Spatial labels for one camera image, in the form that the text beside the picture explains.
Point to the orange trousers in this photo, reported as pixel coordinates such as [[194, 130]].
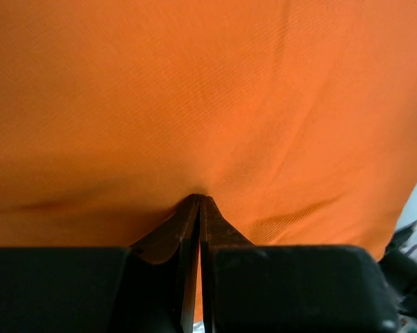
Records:
[[298, 117]]

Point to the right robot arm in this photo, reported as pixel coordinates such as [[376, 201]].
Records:
[[400, 271]]

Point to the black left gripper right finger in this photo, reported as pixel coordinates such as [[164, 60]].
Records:
[[249, 288]]

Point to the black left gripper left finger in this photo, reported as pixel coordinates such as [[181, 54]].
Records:
[[149, 286]]

